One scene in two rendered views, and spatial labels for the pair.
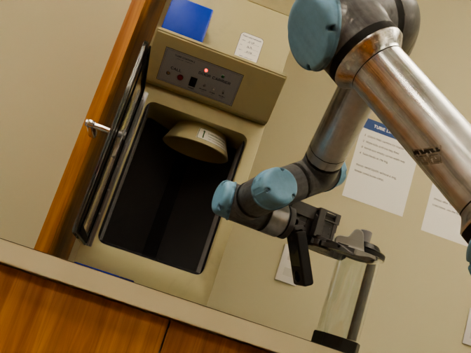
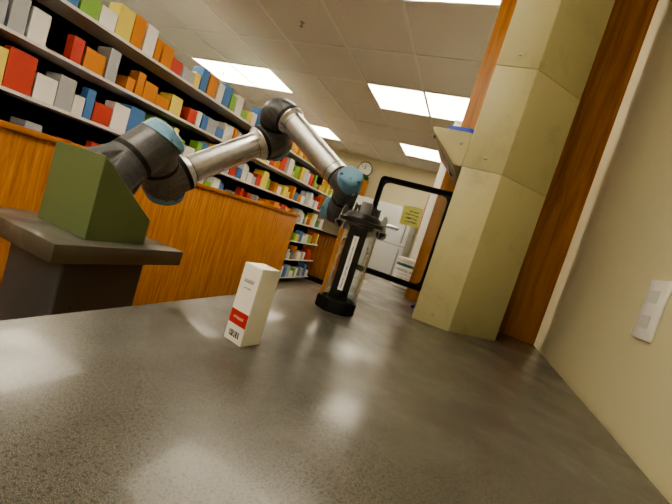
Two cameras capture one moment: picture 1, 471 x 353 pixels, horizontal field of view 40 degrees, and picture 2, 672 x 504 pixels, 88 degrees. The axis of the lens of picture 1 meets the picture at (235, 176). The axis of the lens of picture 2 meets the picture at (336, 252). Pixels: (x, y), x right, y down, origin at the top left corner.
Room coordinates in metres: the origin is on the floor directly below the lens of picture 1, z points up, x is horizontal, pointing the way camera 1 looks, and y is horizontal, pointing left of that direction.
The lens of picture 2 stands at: (1.76, -1.08, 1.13)
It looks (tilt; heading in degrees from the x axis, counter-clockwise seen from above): 4 degrees down; 116
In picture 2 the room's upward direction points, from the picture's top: 17 degrees clockwise
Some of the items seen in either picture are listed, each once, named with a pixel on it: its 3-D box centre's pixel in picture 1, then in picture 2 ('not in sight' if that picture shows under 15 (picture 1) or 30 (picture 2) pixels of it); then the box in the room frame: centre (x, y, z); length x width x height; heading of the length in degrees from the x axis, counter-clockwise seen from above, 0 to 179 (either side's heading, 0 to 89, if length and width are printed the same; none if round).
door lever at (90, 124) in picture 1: (99, 131); not in sight; (1.27, 0.28, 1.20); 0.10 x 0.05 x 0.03; 6
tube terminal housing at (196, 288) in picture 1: (188, 146); (493, 213); (1.65, 0.14, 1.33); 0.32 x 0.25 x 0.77; 96
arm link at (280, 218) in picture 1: (272, 217); not in sight; (1.34, -0.10, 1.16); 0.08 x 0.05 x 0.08; 21
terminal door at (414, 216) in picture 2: (112, 149); (402, 232); (1.35, 0.26, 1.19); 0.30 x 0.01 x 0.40; 6
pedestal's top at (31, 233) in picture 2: not in sight; (86, 237); (0.83, -0.58, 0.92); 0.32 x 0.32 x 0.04; 6
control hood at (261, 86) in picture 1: (214, 77); (450, 161); (1.47, 0.12, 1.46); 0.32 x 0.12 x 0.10; 96
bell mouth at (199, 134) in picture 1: (198, 140); not in sight; (1.63, 0.12, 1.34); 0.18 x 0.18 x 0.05
